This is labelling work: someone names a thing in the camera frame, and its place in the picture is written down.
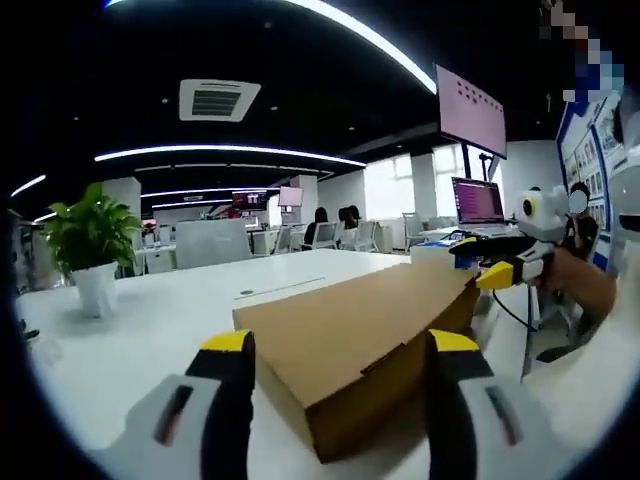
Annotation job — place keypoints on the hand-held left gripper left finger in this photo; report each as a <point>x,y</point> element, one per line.
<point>220,400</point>

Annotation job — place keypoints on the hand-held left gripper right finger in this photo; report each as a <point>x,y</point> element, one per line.
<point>455,400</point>

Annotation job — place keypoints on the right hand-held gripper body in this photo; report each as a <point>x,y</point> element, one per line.
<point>542,212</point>

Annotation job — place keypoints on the brown cardboard shoe box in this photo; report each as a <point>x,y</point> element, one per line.
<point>350,330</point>

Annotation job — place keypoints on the person's right hand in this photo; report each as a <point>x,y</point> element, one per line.
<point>562,270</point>

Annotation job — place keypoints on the white side desk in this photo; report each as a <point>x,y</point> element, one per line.
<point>450,232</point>

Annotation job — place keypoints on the laptop with purple screen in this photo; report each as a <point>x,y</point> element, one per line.
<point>477,202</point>

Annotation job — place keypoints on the black monitor stand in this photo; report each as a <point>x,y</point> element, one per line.
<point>475,165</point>

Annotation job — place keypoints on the white chest device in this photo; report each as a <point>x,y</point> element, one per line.
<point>627,220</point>

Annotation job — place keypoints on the large pink screen monitor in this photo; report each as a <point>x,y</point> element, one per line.
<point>470,110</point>

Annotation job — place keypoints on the white office chair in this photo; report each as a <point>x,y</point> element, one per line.
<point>365,234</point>
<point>325,234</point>

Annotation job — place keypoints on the white desk partition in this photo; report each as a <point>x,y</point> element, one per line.
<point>212,245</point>

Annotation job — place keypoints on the small pink screen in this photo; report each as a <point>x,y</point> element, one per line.
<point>291,196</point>

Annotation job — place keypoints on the green potted plant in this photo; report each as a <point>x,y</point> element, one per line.
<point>87,235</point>

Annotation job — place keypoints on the wide ceiling light strip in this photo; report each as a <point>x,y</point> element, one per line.
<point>370,40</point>

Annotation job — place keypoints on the thin ceiling light strip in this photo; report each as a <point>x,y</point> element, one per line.
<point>225,152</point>

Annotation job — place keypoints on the ceiling air conditioner vent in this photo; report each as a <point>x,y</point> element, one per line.
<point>217,100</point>

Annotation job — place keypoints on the dark red wall screen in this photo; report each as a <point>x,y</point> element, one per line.
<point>249,198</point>

